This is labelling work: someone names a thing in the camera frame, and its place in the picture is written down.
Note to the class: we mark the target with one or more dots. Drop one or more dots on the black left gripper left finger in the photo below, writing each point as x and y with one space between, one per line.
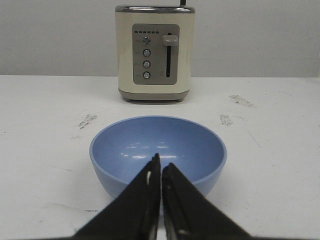
134 213

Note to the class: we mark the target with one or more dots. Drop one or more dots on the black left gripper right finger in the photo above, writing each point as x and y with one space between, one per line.
188 214

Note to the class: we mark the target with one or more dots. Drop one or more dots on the blue bowl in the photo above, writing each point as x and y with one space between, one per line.
120 151

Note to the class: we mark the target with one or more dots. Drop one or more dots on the cream two-slot toaster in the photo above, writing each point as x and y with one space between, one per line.
154 48

